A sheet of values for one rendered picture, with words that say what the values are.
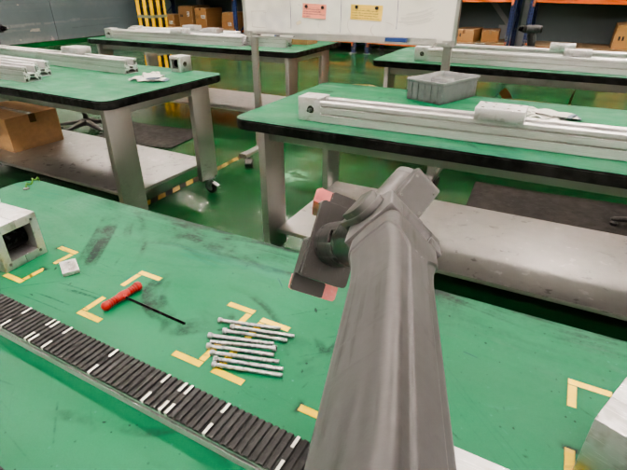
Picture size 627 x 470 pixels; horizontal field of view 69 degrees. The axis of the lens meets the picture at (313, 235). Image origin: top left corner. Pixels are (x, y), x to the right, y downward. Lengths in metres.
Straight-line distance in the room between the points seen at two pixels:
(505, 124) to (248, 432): 1.39
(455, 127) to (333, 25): 1.69
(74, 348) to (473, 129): 1.42
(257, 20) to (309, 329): 2.98
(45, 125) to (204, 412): 3.53
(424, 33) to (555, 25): 7.67
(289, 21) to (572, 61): 1.85
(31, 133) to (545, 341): 3.65
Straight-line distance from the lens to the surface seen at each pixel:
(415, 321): 0.26
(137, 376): 0.68
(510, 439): 0.66
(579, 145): 1.75
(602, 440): 0.61
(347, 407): 0.21
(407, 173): 0.53
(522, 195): 3.42
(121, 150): 2.68
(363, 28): 3.17
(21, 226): 1.06
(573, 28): 10.60
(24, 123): 3.93
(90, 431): 0.69
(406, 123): 1.79
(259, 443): 0.58
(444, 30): 3.02
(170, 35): 4.99
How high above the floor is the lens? 1.27
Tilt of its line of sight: 29 degrees down
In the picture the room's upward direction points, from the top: straight up
